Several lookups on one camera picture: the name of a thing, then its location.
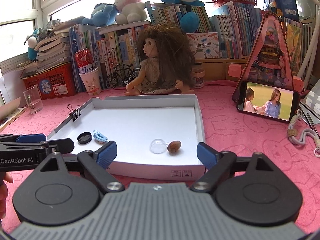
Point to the pink white plush bunny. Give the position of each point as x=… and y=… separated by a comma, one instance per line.
x=129, y=11

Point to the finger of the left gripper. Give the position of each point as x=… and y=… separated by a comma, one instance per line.
x=64, y=146
x=28, y=138

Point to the blue plush bear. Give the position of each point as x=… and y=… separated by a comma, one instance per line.
x=103, y=14

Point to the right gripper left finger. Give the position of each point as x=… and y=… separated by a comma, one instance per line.
x=95, y=165

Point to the black round cap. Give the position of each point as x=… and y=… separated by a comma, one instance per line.
x=84, y=138

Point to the smartphone playing video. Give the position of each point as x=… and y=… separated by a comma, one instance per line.
x=267, y=101

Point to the blue plush on left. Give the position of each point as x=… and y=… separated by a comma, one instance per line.
x=32, y=41

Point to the red plastic crate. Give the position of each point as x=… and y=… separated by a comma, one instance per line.
x=53, y=83

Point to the miniature black bicycle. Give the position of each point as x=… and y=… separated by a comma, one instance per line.
x=122, y=75

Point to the clear plastic dome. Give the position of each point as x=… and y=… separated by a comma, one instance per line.
x=158, y=146

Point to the red Budweiser can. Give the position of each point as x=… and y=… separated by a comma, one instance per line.
x=84, y=60

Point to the pink bunny table cloth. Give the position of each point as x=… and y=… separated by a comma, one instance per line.
x=225, y=129

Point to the clear glass cup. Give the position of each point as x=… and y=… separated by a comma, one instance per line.
x=33, y=99

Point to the white cardboard tray box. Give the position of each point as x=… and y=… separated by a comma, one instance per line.
x=133, y=122

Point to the brown acorn nut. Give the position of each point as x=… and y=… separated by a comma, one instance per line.
x=174, y=146

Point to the brown-haired doll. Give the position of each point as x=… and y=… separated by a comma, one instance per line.
x=166, y=63

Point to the pink triangular dollhouse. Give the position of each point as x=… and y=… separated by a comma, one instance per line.
x=269, y=62

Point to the blue hair clip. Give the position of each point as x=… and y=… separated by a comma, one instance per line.
x=99, y=137

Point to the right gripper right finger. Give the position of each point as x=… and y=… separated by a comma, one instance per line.
x=218, y=166

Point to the white cat paper cup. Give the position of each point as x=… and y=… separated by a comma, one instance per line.
x=92, y=82

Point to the black binder clip on tray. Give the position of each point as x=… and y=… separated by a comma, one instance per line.
x=74, y=112

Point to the stack of books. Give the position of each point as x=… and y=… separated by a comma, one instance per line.
x=55, y=46

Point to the row of upright books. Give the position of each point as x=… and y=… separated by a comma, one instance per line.
x=167, y=60

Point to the small brown jar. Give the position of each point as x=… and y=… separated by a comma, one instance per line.
x=197, y=76

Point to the person's left hand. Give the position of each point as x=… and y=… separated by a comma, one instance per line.
x=4, y=193

